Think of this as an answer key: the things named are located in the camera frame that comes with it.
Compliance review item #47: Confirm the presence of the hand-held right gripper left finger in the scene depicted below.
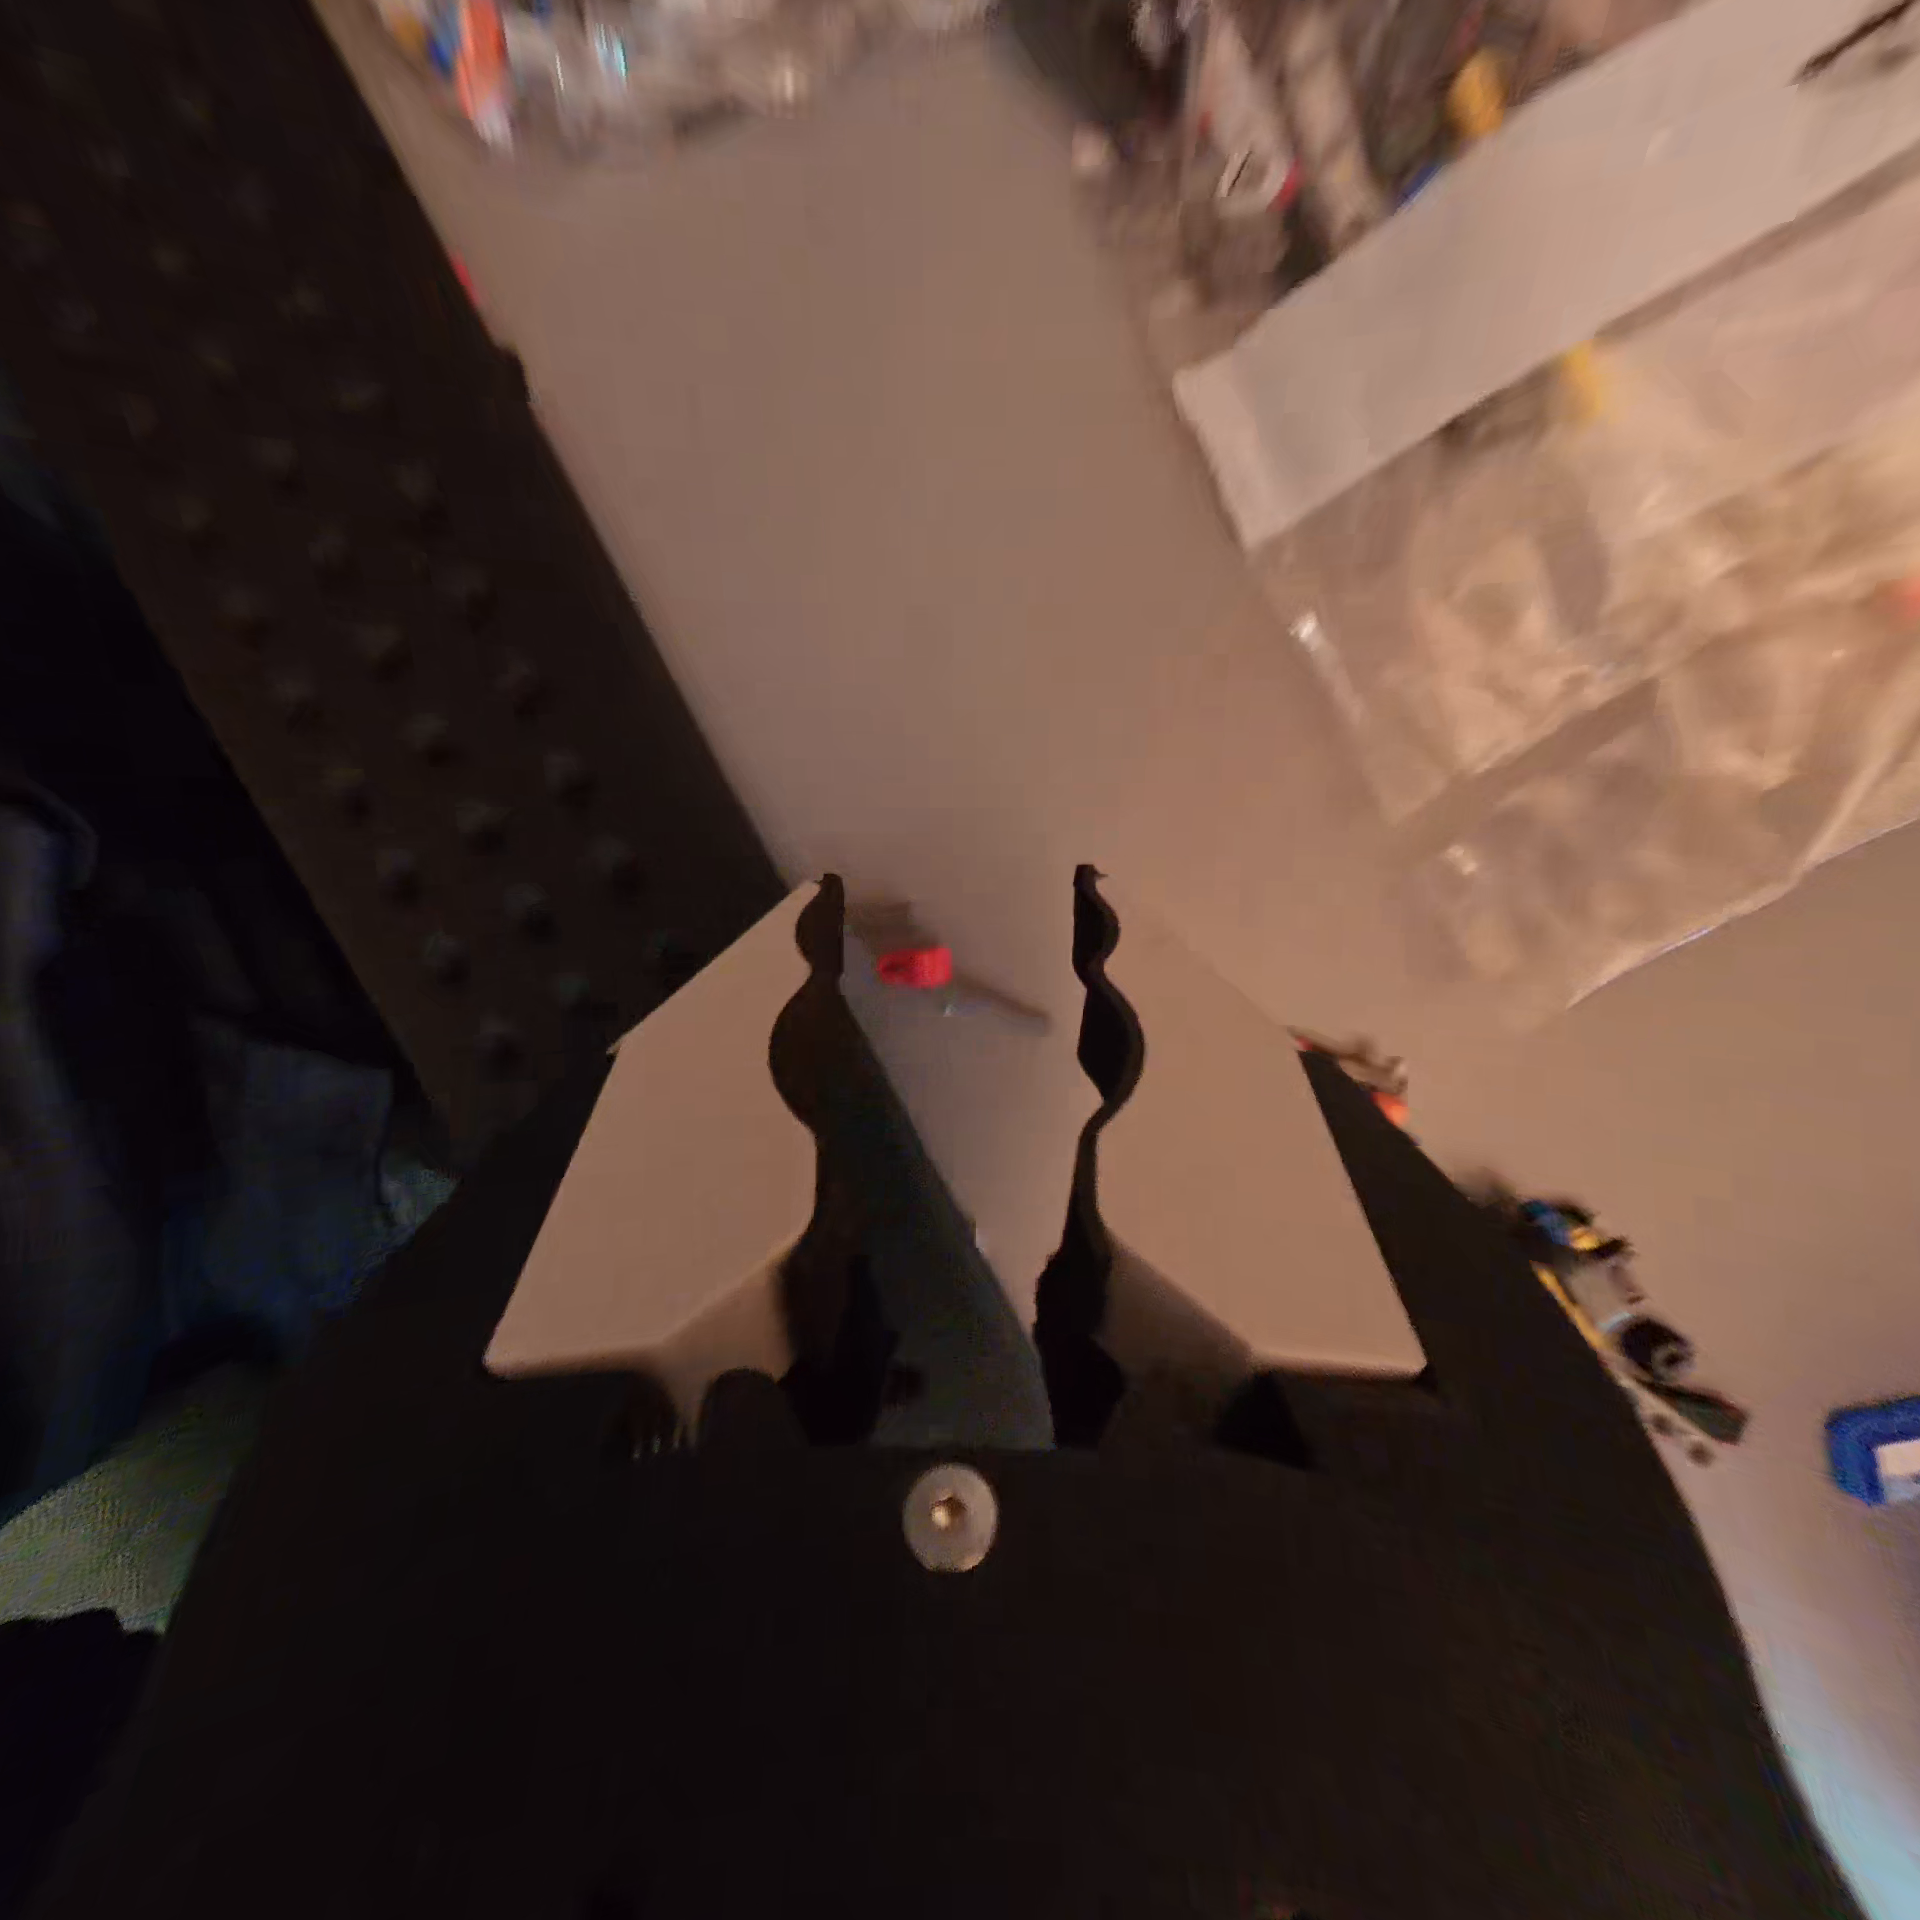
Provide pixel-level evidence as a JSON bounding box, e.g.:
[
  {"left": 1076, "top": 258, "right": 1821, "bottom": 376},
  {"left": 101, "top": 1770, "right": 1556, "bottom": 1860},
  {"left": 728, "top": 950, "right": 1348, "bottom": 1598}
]
[{"left": 481, "top": 874, "right": 902, "bottom": 1449}]

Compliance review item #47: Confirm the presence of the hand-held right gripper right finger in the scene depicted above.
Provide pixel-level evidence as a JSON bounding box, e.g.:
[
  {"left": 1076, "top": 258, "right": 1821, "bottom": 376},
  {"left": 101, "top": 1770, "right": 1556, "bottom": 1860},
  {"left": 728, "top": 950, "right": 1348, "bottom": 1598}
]
[{"left": 1031, "top": 862, "right": 1431, "bottom": 1449}]

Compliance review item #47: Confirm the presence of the red and black lego assembly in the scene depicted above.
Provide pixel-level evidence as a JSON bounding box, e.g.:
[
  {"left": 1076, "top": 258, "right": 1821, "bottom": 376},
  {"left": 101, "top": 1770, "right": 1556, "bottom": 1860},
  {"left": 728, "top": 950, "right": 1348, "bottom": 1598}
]
[{"left": 1288, "top": 1026, "right": 1414, "bottom": 1130}]

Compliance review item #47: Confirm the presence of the blue and black lego piece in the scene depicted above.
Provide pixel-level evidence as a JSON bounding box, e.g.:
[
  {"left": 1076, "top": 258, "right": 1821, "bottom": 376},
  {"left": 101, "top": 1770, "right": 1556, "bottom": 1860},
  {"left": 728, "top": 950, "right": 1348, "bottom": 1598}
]
[{"left": 1476, "top": 1177, "right": 1753, "bottom": 1467}]

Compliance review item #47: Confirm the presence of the blue lego tile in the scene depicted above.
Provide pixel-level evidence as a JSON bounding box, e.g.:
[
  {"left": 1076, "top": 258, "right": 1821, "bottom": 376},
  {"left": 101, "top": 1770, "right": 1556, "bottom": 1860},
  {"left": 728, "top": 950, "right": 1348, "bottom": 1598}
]
[{"left": 1821, "top": 1394, "right": 1920, "bottom": 1510}]

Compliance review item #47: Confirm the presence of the person's leg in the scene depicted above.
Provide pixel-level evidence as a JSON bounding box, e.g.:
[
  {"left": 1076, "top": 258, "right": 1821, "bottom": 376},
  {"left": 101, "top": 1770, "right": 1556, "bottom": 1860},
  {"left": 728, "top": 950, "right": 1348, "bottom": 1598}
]
[{"left": 0, "top": 376, "right": 455, "bottom": 1502}]

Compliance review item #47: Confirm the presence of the dark perforated panel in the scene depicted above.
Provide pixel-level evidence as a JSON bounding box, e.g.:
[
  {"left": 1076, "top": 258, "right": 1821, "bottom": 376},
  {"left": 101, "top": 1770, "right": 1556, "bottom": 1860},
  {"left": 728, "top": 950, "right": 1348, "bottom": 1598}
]
[{"left": 0, "top": 0, "right": 799, "bottom": 1161}]

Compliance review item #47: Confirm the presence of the small open parts bag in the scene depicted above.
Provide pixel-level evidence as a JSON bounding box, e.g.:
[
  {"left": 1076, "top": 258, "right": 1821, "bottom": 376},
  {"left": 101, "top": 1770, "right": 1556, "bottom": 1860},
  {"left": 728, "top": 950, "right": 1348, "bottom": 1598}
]
[{"left": 374, "top": 0, "right": 993, "bottom": 156}]

